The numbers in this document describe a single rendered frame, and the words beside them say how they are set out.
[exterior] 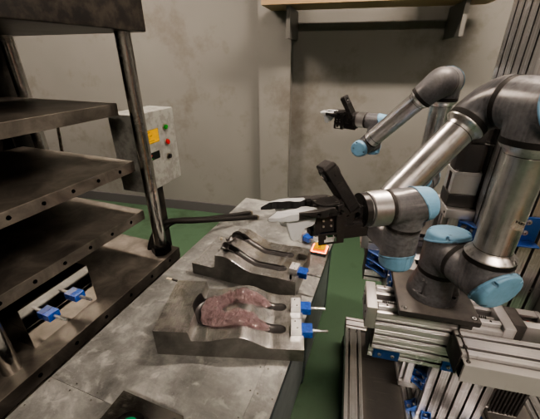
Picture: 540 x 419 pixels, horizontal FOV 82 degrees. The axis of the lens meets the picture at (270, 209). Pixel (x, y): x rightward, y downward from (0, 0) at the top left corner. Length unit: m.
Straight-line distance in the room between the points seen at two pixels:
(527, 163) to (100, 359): 1.32
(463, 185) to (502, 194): 0.38
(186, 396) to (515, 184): 1.03
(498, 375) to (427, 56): 2.61
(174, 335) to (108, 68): 3.34
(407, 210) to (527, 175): 0.27
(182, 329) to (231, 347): 0.17
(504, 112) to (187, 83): 3.11
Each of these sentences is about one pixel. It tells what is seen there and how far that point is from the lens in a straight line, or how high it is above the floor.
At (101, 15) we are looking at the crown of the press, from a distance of 1.37.
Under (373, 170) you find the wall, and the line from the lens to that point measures 3.36.
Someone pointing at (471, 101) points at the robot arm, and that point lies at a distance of 0.88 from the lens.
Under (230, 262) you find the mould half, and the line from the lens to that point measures 1.39.
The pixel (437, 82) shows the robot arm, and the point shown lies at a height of 1.63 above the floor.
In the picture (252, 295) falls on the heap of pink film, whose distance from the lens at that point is 1.22.
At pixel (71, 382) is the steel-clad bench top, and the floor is 0.80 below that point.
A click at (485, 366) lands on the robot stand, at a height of 0.95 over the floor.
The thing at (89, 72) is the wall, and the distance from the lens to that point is 4.23.
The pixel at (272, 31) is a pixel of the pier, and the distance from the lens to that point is 3.14.
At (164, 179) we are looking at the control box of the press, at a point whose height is 1.10.
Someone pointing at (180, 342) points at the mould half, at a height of 0.86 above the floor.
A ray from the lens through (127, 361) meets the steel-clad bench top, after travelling 1.26.
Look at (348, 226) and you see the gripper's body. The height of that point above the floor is 1.41.
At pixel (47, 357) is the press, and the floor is 0.78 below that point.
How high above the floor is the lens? 1.72
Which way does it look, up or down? 26 degrees down
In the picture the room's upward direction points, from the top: straight up
